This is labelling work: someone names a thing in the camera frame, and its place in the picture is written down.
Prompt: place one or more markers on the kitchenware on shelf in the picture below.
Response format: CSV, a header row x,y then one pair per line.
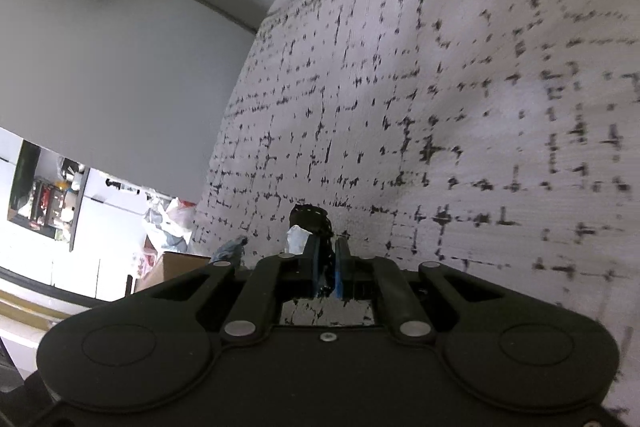
x,y
40,202

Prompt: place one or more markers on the grey printed blanket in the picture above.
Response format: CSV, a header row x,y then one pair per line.
x,y
450,82

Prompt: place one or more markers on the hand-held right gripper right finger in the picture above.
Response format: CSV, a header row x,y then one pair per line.
x,y
342,272

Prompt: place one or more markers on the white pink plastic bag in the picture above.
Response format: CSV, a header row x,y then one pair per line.
x,y
167,222

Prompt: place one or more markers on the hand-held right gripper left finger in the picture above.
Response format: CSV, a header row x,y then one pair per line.
x,y
314,272

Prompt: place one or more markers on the grey cloth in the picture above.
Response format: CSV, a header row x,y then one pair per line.
x,y
230,249

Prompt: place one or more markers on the clear plastic bag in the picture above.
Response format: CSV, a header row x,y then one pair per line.
x,y
297,239

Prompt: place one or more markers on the white cabinet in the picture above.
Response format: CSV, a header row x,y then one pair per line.
x,y
112,227

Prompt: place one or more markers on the brown cardboard box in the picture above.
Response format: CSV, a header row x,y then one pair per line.
x,y
172,264

